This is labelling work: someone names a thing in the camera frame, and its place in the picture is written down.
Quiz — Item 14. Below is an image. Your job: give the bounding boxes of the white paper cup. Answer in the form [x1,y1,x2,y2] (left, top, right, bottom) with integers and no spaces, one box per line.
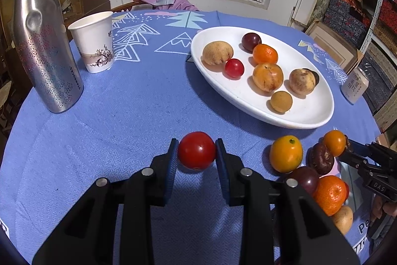
[67,11,116,74]

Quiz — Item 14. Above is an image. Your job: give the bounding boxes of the small tan longan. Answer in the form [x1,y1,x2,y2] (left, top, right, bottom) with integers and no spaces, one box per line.
[270,91,293,114]

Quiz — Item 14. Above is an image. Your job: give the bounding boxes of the stainless steel bottle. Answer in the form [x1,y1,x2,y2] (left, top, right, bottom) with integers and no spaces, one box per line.
[12,0,85,114]

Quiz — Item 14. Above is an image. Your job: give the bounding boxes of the small yellow-orange mandarin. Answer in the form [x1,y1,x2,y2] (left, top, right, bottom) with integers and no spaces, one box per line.
[269,135,303,173]

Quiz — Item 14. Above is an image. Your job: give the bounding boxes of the russet tan pear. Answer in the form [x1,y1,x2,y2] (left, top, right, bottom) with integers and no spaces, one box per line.
[289,69,316,95]

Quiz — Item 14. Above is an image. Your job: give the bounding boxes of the speckled tan passion fruit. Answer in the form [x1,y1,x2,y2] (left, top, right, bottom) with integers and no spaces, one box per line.
[252,63,284,93]
[202,41,234,66]

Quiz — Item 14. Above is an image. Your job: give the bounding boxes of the white oval plate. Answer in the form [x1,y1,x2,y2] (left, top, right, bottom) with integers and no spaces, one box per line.
[190,26,335,129]

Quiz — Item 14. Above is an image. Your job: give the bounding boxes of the dark mangosteen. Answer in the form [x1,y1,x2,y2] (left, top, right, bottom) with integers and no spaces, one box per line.
[308,143,336,175]
[305,68,320,88]

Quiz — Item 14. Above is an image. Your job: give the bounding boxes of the person's right hand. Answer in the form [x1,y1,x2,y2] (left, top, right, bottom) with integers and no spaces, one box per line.
[371,194,397,220]

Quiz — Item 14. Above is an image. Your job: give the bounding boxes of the white metal shelf rack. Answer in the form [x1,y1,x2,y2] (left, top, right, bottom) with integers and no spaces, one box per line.
[360,0,385,57]

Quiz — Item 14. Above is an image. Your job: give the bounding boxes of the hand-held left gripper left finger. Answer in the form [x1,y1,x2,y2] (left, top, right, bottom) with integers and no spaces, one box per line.
[32,138,179,265]

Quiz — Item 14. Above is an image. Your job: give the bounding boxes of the large orange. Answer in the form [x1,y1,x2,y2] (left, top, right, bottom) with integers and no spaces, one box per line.
[312,175,348,216]

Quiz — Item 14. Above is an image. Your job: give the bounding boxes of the white beverage can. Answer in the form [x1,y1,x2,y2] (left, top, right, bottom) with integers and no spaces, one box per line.
[340,67,370,105]

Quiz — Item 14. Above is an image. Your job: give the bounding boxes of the wooden picture frame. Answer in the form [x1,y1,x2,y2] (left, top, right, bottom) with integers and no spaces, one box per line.
[305,18,366,75]

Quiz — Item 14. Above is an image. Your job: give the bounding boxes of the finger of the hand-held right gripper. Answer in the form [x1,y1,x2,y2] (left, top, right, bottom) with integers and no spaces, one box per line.
[345,135,378,156]
[337,151,369,171]

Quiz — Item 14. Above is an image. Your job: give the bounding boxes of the wooden chair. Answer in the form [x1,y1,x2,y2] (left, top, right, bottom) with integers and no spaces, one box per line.
[110,0,156,13]

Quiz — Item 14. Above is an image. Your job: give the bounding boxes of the large red plum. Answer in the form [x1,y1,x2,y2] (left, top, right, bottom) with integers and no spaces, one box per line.
[241,32,261,53]

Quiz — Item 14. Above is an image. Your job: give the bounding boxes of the dark purple plum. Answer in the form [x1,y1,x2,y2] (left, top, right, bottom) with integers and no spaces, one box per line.
[288,166,319,195]

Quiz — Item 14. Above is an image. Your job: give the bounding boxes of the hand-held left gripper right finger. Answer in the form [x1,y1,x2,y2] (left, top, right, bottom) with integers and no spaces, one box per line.
[215,138,362,265]

